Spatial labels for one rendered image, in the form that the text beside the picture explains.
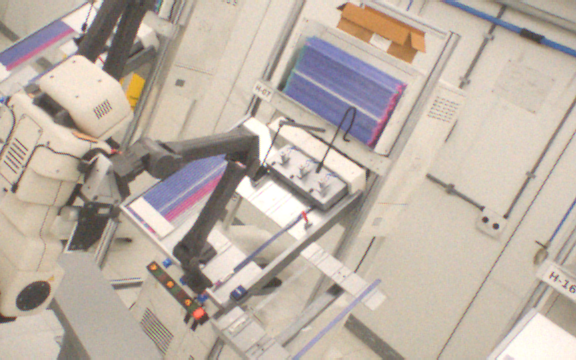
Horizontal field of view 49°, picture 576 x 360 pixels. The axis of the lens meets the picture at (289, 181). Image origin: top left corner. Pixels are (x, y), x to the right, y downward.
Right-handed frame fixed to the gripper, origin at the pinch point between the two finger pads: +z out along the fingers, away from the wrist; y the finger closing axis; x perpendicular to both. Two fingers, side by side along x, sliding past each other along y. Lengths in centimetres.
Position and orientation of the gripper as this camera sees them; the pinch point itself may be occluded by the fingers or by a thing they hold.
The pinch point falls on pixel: (203, 292)
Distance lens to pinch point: 231.3
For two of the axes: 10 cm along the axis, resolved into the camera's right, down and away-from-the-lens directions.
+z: 1.4, 6.4, 7.6
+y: -6.7, -5.0, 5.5
